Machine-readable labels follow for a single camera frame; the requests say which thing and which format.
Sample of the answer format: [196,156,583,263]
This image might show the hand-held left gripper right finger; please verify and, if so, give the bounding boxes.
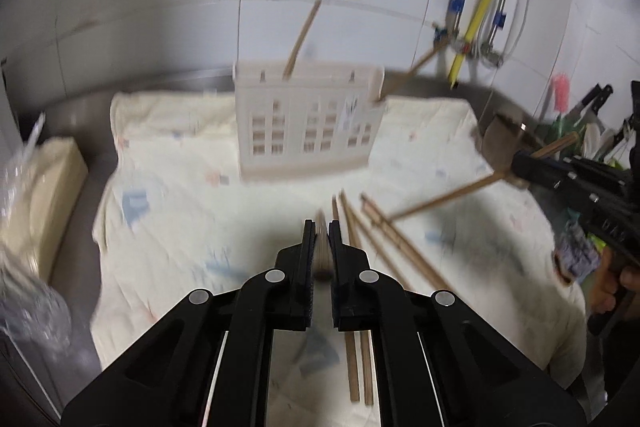
[326,220,587,427]

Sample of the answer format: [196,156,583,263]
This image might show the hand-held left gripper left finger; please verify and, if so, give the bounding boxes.
[60,218,318,427]

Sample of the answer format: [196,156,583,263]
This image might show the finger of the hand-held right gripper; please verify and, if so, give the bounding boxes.
[562,157,640,192]
[511,152,601,212]

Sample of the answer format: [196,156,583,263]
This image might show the wooden chopstick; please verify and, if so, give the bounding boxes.
[366,201,454,294]
[282,0,323,82]
[360,193,442,291]
[347,202,416,293]
[315,209,333,282]
[386,174,503,222]
[377,38,451,102]
[527,132,581,159]

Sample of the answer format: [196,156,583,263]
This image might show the beige plastic utensil holder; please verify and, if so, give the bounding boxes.
[232,61,387,184]

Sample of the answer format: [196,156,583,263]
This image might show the person's right hand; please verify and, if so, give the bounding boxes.
[590,247,640,319]

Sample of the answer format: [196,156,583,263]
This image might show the patterned grey cloth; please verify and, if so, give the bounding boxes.
[552,222,601,288]

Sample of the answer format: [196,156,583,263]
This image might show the pink brush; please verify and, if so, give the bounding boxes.
[550,74,571,115]

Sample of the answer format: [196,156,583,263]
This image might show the cream quilted printed mat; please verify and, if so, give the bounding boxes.
[91,89,588,427]

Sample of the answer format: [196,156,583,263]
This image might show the clear plastic tube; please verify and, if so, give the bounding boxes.
[502,0,535,60]

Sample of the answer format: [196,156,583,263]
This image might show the clear plastic bag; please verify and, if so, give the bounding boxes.
[0,117,73,358]

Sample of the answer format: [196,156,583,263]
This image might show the black handled knife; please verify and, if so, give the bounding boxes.
[575,84,615,122]

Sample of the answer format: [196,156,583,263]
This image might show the water valve with red handle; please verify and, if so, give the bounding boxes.
[432,24,473,58]

